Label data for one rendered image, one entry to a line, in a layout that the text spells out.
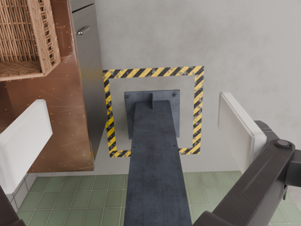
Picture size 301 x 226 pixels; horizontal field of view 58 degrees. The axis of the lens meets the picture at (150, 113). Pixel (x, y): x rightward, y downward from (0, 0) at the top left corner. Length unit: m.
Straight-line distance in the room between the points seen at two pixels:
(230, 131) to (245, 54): 1.44
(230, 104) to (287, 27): 1.49
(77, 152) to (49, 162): 0.13
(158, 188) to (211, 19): 0.93
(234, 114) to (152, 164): 0.90
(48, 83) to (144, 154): 0.46
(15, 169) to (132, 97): 1.44
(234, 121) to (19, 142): 0.13
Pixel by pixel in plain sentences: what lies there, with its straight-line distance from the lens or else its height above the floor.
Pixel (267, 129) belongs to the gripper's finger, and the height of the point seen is 1.34.
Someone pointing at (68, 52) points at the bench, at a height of 0.58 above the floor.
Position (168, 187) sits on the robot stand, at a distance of 0.96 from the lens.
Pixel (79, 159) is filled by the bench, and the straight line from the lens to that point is 1.14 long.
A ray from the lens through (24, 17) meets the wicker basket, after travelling 0.97.
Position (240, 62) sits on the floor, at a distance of 1.62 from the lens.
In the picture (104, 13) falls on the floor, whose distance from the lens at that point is 1.50.
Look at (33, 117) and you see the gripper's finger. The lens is 0.20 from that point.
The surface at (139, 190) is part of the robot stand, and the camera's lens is 0.96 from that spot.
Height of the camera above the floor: 1.48
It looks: 64 degrees down
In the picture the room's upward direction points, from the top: 179 degrees clockwise
